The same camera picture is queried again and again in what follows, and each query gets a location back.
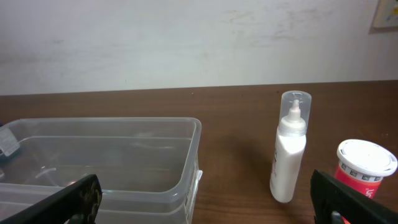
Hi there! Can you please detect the clear plastic container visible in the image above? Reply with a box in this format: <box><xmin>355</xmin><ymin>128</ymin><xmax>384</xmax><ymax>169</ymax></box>
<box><xmin>1</xmin><ymin>117</ymin><xmax>202</xmax><ymax>223</ymax></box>

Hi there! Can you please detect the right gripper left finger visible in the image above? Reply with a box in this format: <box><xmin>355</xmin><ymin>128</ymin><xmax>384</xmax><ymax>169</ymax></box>
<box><xmin>1</xmin><ymin>174</ymin><xmax>103</xmax><ymax>224</ymax></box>

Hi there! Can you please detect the wall poster corner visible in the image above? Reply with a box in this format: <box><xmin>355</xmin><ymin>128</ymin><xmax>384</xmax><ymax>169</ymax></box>
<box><xmin>368</xmin><ymin>0</ymin><xmax>397</xmax><ymax>34</ymax></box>

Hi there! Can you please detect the white spray bottle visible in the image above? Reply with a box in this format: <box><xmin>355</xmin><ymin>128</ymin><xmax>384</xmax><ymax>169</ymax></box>
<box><xmin>270</xmin><ymin>90</ymin><xmax>312</xmax><ymax>203</ymax></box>

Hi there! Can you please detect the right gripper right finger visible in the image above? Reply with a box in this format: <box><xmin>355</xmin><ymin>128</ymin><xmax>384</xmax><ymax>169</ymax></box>
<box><xmin>310</xmin><ymin>170</ymin><xmax>397</xmax><ymax>224</ymax></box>

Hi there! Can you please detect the dark bottle white cap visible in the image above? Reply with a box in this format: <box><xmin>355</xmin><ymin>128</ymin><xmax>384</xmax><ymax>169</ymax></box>
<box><xmin>1</xmin><ymin>125</ymin><xmax>21</xmax><ymax>160</ymax></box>

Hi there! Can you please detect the orange tube white cap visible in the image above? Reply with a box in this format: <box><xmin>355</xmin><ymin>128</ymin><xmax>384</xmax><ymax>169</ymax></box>
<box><xmin>334</xmin><ymin>139</ymin><xmax>397</xmax><ymax>198</ymax></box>

